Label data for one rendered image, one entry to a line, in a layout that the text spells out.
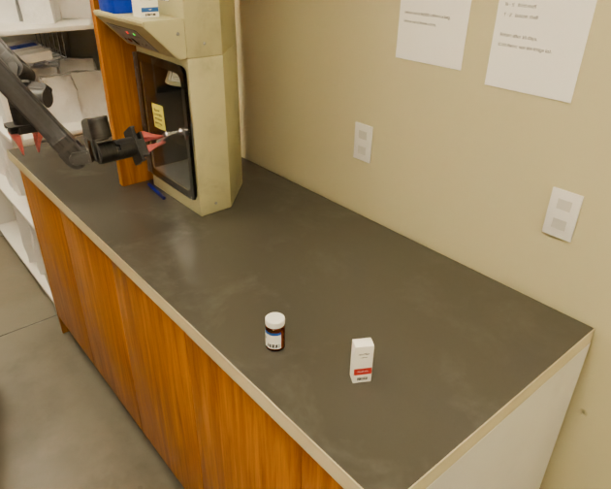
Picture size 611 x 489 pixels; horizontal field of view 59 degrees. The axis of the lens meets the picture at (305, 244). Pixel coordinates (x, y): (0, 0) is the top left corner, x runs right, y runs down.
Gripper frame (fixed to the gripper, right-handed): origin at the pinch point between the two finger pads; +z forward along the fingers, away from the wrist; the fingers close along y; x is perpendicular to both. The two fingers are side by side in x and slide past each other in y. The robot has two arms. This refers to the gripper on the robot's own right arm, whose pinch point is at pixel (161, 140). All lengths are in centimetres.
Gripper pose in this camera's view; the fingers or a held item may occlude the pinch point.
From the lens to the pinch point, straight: 168.2
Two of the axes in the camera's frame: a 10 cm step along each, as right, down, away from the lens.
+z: 7.6, -3.1, 5.7
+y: -3.3, -9.4, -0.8
